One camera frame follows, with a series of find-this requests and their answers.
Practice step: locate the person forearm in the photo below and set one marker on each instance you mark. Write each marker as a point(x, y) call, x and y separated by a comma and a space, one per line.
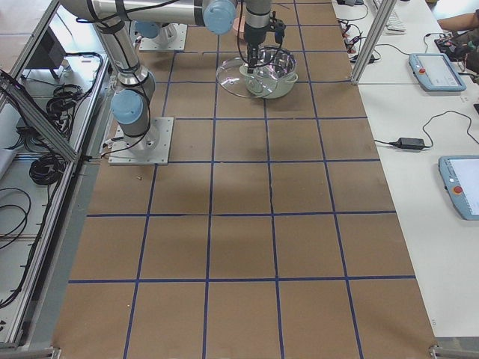
point(463, 22)

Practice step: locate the white keyboard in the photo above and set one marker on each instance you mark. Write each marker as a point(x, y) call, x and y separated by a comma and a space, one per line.
point(394, 24)

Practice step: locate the black power brick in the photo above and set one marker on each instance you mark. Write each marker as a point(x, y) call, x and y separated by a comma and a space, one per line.
point(409, 143)

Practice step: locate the pale green electric pot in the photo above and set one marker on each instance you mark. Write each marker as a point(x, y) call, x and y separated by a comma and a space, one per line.
point(284, 65)

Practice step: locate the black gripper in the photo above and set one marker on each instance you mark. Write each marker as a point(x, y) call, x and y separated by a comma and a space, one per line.
point(255, 35)

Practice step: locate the blue teach pendant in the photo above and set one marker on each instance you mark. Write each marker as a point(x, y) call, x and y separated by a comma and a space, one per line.
point(460, 177)
point(435, 73)

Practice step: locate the pink bowl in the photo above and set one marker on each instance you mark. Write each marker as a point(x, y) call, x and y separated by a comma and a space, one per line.
point(238, 25)

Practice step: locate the near blue teach pendant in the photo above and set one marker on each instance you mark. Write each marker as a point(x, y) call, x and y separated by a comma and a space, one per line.
point(460, 177)

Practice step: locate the aluminium frame rail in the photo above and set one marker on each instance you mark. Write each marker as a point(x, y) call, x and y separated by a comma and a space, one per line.
point(33, 115)

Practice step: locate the glass pot lid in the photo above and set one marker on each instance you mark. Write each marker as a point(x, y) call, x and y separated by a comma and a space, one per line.
point(233, 76)

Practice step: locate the aluminium frame post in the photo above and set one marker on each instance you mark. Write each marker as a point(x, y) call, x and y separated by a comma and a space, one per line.
point(372, 38)

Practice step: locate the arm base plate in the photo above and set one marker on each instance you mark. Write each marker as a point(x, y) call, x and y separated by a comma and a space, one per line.
point(154, 148)
point(178, 45)

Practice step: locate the far blue teach pendant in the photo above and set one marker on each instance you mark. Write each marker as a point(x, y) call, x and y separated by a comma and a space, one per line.
point(435, 73)

